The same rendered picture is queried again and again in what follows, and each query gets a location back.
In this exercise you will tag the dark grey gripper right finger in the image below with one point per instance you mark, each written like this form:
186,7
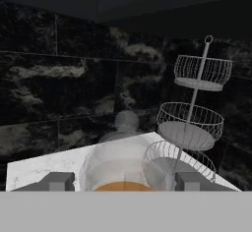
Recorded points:
192,181

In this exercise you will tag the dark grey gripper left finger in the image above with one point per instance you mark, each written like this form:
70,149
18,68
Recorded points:
59,181

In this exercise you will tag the clear glass jar orange contents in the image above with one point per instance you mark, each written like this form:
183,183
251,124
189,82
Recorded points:
122,163

